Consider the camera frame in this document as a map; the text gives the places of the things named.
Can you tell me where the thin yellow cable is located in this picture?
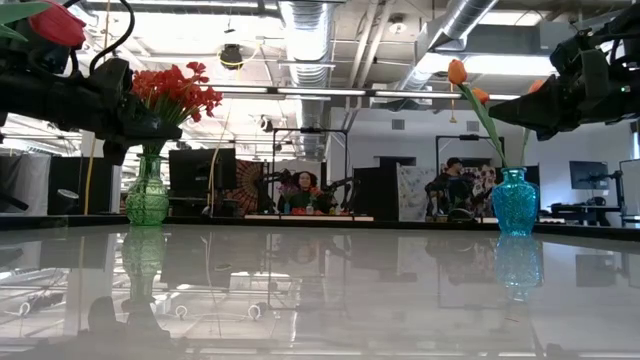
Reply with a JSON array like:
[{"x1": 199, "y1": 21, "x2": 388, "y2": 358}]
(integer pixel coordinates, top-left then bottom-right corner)
[{"x1": 207, "y1": 97, "x2": 236, "y2": 214}]

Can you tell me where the floral patterned cloth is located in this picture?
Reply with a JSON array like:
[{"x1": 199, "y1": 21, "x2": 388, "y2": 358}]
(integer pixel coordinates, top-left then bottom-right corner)
[{"x1": 467, "y1": 164, "x2": 499, "y2": 217}]

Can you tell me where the small black monitor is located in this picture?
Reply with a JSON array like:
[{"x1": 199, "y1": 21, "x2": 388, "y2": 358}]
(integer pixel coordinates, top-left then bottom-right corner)
[{"x1": 569, "y1": 160, "x2": 610, "y2": 191}]

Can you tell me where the black dome camera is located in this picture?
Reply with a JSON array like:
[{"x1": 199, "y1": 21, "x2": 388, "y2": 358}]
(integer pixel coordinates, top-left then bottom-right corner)
[{"x1": 219, "y1": 43, "x2": 245, "y2": 70}]

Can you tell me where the distant dark desk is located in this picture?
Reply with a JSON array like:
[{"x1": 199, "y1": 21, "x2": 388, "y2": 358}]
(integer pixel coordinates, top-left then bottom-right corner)
[{"x1": 549, "y1": 202, "x2": 640, "y2": 226}]

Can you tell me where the green glass vase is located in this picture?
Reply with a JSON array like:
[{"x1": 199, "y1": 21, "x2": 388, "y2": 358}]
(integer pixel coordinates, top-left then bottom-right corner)
[{"x1": 124, "y1": 153, "x2": 170, "y2": 227}]

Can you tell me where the black partition panel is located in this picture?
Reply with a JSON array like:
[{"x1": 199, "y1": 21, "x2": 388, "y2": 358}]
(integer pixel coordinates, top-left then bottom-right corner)
[{"x1": 48, "y1": 156, "x2": 114, "y2": 215}]

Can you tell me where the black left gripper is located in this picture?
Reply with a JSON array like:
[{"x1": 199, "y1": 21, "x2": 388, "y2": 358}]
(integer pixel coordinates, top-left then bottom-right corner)
[{"x1": 89, "y1": 57, "x2": 184, "y2": 166}]

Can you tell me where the person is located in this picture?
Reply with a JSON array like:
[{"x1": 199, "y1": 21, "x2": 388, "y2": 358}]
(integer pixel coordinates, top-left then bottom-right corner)
[
  {"x1": 277, "y1": 170, "x2": 339, "y2": 216},
  {"x1": 424, "y1": 156, "x2": 481, "y2": 221}
]

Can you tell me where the black floor lamp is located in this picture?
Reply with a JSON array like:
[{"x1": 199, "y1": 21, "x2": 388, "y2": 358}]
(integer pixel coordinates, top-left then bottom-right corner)
[{"x1": 54, "y1": 188, "x2": 81, "y2": 215}]

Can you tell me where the black cabinet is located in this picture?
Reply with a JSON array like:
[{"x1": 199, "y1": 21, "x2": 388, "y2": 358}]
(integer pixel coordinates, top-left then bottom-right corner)
[{"x1": 352, "y1": 155, "x2": 417, "y2": 217}]

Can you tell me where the tall blue glass vase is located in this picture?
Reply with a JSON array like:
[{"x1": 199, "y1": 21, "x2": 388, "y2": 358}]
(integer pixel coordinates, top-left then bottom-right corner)
[{"x1": 492, "y1": 166, "x2": 540, "y2": 237}]

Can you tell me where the grey cloth panel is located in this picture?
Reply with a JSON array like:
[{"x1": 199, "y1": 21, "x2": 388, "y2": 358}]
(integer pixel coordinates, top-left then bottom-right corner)
[{"x1": 0, "y1": 152, "x2": 51, "y2": 216}]

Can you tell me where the white board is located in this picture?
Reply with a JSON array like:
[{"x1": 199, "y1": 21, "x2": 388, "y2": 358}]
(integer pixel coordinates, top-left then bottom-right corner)
[{"x1": 619, "y1": 158, "x2": 640, "y2": 217}]

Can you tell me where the long LED light strip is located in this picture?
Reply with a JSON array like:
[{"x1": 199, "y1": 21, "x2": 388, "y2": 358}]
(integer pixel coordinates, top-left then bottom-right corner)
[{"x1": 199, "y1": 83, "x2": 524, "y2": 101}]

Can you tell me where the mandala patterned cloth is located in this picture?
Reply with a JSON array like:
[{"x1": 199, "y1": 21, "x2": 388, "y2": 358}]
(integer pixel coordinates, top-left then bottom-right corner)
[{"x1": 224, "y1": 158, "x2": 271, "y2": 214}]

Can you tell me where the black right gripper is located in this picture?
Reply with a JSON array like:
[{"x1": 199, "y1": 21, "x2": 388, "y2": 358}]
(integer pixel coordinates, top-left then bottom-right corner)
[{"x1": 488, "y1": 34, "x2": 640, "y2": 141}]

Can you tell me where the red artificial tulip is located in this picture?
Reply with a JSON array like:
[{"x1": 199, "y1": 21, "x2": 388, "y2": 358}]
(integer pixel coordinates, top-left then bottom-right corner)
[{"x1": 0, "y1": 0, "x2": 87, "y2": 50}]

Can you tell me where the white patterned cloth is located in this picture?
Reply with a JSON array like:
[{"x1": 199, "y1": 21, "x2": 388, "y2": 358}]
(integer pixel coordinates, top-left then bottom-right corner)
[{"x1": 397, "y1": 164, "x2": 436, "y2": 221}]

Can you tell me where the black looped cable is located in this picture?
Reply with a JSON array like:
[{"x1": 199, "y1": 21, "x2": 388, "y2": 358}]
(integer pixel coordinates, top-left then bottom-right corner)
[{"x1": 63, "y1": 0, "x2": 136, "y2": 75}]

